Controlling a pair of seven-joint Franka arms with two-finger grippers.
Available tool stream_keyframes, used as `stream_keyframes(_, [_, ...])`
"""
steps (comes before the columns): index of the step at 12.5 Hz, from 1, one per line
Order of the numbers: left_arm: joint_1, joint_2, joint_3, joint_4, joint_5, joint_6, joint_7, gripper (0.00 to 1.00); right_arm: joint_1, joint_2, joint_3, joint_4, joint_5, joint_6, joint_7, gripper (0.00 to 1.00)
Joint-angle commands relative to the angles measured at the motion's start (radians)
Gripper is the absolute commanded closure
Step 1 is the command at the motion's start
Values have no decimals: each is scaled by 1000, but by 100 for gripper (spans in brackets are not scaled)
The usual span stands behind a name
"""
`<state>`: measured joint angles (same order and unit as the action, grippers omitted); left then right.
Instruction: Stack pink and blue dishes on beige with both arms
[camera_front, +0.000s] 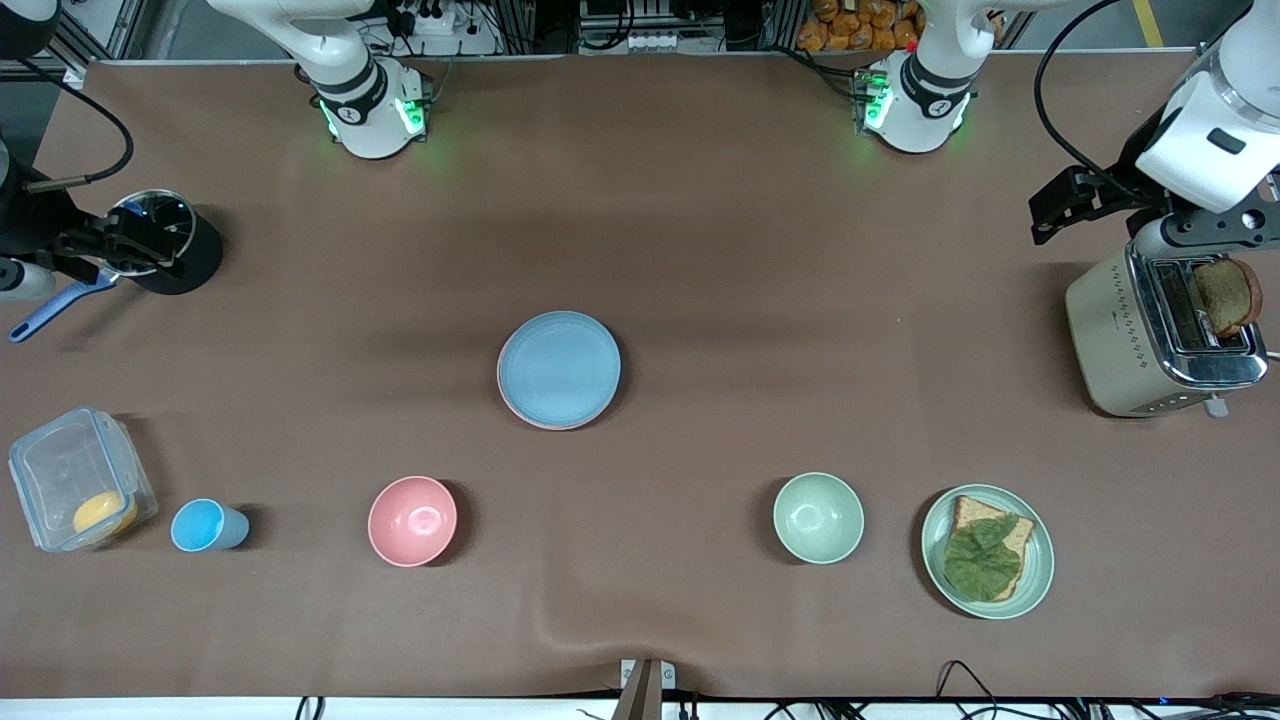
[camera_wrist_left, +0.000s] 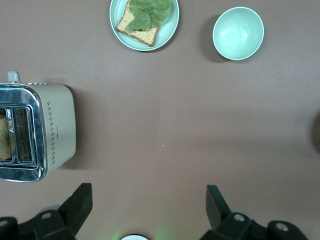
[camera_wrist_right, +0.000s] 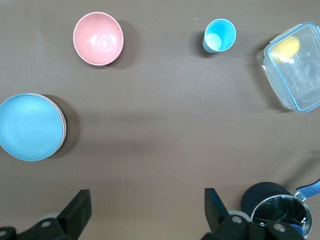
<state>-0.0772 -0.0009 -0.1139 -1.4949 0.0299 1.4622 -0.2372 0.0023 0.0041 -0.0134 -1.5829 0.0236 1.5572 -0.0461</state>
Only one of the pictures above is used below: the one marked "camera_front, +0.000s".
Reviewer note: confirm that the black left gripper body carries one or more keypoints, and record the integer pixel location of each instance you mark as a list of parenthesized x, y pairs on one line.
[(1137, 172)]

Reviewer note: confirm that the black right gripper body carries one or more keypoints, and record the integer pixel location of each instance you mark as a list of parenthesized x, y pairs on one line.
[(28, 222)]

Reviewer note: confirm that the pink plate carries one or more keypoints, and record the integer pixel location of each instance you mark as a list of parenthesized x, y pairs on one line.
[(527, 423)]

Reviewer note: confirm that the blue plate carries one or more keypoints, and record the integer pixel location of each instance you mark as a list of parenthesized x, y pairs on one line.
[(559, 368)]

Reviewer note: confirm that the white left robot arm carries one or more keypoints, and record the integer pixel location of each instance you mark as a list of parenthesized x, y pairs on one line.
[(920, 120)]

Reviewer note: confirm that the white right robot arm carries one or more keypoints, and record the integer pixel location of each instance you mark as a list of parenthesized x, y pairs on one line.
[(365, 120)]

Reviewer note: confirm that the silver toaster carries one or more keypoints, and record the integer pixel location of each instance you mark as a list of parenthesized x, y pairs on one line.
[(1110, 340)]

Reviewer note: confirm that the brown toast slice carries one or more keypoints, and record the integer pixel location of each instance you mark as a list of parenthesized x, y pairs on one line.
[(1228, 295)]

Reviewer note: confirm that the clear plastic container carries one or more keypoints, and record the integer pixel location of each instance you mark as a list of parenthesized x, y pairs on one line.
[(60, 465)]

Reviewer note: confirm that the yellow round food piece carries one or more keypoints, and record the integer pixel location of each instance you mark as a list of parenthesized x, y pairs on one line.
[(103, 514)]

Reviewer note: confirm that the orange snack bag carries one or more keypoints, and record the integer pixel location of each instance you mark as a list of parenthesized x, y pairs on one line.
[(850, 25)]

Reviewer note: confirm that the blue cup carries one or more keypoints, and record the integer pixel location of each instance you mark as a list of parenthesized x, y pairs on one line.
[(200, 526)]

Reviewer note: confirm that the bread slice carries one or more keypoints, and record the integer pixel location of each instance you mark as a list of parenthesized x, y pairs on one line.
[(975, 510)]

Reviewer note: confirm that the green plate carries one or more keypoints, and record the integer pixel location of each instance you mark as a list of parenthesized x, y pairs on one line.
[(1040, 560)]

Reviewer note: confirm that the green lettuce leaf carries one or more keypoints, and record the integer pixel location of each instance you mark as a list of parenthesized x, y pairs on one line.
[(982, 560)]

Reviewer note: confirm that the white power strip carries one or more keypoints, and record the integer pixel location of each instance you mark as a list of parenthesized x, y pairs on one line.
[(430, 22)]

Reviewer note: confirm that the brown table cover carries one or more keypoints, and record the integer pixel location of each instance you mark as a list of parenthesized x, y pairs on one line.
[(700, 250)]

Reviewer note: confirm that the pink bowl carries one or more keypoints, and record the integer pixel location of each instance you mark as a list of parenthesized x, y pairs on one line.
[(412, 521)]

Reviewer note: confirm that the green bowl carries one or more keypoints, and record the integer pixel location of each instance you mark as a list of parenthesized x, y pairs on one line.
[(818, 518)]

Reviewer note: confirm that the white terminal block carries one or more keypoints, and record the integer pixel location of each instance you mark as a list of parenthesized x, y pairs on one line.
[(660, 43)]

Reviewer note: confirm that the black control box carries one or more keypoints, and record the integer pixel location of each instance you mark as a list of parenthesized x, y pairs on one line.
[(640, 15)]

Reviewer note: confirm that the metal mount bracket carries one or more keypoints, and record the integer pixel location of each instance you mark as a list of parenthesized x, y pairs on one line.
[(645, 690)]

